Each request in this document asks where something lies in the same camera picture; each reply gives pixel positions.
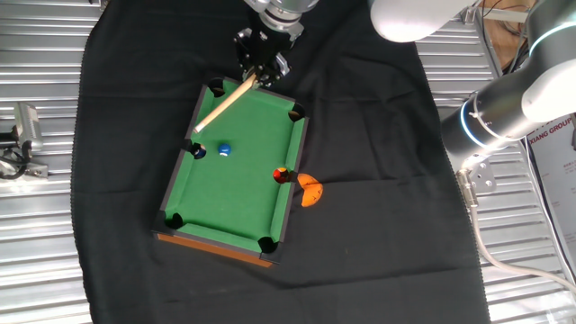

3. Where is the clear plastic bag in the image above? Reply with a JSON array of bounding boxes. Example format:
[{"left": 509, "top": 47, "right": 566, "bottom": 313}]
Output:
[{"left": 542, "top": 292, "right": 576, "bottom": 324}]

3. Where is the silver camera bracket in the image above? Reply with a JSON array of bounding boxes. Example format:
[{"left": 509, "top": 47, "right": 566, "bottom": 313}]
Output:
[{"left": 242, "top": 0, "right": 271, "bottom": 14}]

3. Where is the thick grey cable with connector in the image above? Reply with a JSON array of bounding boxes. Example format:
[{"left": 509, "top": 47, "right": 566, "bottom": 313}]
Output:
[{"left": 455, "top": 169, "right": 576, "bottom": 296}]

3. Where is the wooden pool cue black handle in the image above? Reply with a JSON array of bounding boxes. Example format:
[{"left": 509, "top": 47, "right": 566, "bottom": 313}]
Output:
[{"left": 193, "top": 73, "right": 258, "bottom": 135}]

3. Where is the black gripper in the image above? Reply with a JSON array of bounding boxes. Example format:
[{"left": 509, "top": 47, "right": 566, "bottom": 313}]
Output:
[{"left": 232, "top": 26, "right": 298, "bottom": 88}]

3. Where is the white printed sign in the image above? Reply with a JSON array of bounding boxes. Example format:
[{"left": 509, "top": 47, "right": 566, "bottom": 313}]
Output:
[{"left": 525, "top": 114, "right": 576, "bottom": 280}]

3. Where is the metal camera stand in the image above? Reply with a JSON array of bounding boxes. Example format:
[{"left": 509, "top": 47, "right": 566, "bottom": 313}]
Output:
[{"left": 0, "top": 128, "right": 50, "bottom": 181}]

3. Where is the mini green pool table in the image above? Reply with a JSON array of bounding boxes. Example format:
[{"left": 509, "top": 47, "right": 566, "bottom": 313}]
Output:
[{"left": 151, "top": 76, "right": 311, "bottom": 269}]

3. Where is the orange half-round plastic piece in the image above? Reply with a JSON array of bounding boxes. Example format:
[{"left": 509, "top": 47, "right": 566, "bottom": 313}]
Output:
[{"left": 296, "top": 173, "right": 324, "bottom": 209}]

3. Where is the black cloth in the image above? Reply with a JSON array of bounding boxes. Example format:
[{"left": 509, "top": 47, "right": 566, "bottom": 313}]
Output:
[{"left": 70, "top": 0, "right": 491, "bottom": 324}]

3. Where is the silver camera on stand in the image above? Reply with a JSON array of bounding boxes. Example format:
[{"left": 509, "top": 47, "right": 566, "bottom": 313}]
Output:
[{"left": 13, "top": 102, "right": 45, "bottom": 153}]

